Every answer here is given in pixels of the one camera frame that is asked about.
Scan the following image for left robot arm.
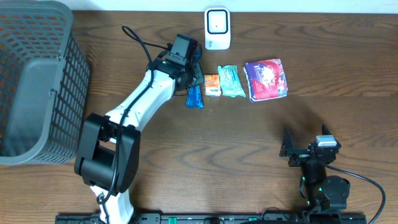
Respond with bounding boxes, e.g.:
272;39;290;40
74;57;204;223

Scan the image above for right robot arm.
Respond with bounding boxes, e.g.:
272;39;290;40
279;125;350;223

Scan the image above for blue snack bar wrapper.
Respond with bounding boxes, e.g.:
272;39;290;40
185;49;205;110

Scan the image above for red purple snack packet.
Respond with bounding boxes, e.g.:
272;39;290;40
243;58;288;103

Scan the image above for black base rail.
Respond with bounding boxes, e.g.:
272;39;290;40
55;212;368;224

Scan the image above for orange tissue packet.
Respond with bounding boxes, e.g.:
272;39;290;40
205;75;221;97

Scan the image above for teal wet wipes packet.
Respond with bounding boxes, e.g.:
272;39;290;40
218;65;246;97

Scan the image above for grey plastic mesh basket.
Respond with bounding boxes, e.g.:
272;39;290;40
1;1;91;166

